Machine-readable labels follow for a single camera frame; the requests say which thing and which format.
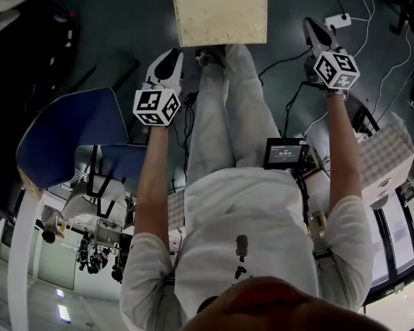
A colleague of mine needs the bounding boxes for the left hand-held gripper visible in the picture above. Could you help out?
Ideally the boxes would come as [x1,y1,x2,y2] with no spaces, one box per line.
[132,48,186,127]

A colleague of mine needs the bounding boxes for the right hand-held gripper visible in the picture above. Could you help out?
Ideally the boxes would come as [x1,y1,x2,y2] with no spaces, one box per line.
[303,17,362,91]

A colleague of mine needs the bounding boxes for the cream upholstered footstool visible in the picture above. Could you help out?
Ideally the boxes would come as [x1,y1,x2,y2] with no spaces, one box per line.
[171,0,268,48]

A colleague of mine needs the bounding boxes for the person's left forearm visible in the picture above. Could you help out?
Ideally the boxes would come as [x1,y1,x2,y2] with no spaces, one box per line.
[132,122,193,251]

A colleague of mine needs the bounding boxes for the person's right forearm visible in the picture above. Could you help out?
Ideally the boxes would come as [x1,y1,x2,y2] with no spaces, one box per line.
[326,94,364,217]

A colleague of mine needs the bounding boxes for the white power strip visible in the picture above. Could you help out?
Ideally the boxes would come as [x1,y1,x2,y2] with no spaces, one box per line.
[324,12,353,29]

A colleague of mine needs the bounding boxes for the person's left shoe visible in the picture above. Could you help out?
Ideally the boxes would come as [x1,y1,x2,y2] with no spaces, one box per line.
[195,46,227,69]

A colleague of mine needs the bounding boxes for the person's legs in light trousers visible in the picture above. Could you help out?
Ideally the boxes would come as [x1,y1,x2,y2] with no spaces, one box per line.
[186,44,281,188]

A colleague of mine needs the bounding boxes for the blue padded chair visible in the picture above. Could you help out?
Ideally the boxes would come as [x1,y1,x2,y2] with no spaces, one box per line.
[15,87,149,190]

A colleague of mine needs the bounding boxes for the small black monitor screen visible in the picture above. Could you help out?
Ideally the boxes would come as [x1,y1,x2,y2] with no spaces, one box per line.
[263,137,311,170]

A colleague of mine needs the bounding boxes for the large black machine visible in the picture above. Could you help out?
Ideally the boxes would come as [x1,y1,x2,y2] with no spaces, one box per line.
[0,3,81,144]

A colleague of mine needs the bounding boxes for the white round seat chair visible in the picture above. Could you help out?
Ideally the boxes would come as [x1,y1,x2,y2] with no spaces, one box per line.
[60,145,128,221]

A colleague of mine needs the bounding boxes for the person's white shirt torso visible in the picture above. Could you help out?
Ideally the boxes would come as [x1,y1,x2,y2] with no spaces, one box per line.
[119,165,375,331]

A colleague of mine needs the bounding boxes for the cluster of black equipment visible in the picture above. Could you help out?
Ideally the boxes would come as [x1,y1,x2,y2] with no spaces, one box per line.
[76,231,134,284]

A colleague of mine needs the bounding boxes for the person's face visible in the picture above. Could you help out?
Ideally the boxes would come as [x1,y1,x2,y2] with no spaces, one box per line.
[182,276,391,331]

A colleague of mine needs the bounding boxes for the thin white cable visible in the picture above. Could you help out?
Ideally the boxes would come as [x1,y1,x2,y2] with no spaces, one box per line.
[351,0,413,117]

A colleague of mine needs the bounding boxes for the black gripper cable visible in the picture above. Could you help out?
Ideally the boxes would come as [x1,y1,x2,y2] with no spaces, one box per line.
[181,93,198,193]
[284,79,329,141]

